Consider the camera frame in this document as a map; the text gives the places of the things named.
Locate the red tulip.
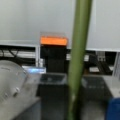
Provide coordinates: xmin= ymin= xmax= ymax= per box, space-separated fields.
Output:
xmin=67 ymin=0 xmax=92 ymax=120

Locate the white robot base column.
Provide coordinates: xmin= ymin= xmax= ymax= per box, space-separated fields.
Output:
xmin=0 ymin=60 xmax=27 ymax=111

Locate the orange block on rail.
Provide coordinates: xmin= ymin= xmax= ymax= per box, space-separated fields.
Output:
xmin=40 ymin=36 xmax=67 ymax=45

